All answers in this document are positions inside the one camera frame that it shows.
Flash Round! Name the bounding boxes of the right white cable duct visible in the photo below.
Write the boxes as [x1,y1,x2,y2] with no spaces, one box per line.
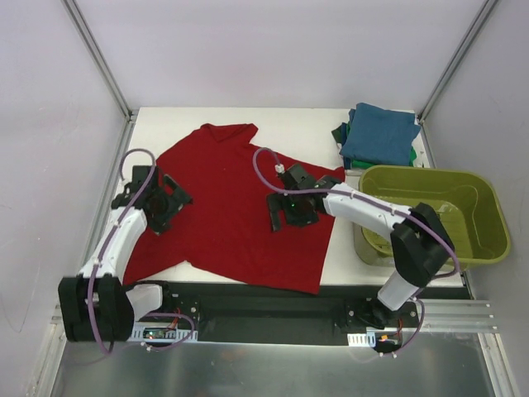
[347,331,376,348]

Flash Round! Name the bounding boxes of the left aluminium frame post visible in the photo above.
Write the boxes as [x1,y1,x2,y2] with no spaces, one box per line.
[61,0,136,121]

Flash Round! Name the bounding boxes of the red t shirt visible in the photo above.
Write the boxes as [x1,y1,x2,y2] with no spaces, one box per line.
[123,124,335,294]

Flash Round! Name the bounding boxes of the white cable duct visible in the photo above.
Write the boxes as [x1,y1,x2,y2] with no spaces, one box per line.
[347,331,376,348]
[127,325,198,344]

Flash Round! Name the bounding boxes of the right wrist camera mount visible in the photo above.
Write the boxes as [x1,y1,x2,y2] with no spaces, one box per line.
[274,164,285,175]

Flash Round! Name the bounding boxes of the left white cable duct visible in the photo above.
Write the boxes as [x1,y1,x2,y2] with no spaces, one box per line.
[127,325,198,344]

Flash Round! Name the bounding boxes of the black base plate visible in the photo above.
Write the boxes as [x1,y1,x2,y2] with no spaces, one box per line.
[131,279,472,344]

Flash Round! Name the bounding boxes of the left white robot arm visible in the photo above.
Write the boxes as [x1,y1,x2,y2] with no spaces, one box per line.
[58,165,193,342]

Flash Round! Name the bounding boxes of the aluminium frame post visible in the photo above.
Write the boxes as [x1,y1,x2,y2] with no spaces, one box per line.
[418,0,499,125]
[61,0,136,121]

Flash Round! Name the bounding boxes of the right aluminium frame post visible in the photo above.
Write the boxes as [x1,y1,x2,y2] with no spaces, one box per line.
[418,0,499,125]

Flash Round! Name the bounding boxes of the olive green plastic basket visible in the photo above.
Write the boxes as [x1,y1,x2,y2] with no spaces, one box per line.
[358,165,511,270]

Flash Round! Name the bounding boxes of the folded blue t shirt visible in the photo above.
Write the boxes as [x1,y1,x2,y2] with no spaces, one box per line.
[340,103,420,166]

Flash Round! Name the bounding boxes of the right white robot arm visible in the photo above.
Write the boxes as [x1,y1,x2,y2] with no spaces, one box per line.
[254,164,456,327]

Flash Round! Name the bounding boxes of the folded dark green t shirt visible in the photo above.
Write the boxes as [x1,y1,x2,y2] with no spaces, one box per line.
[331,122,350,146]

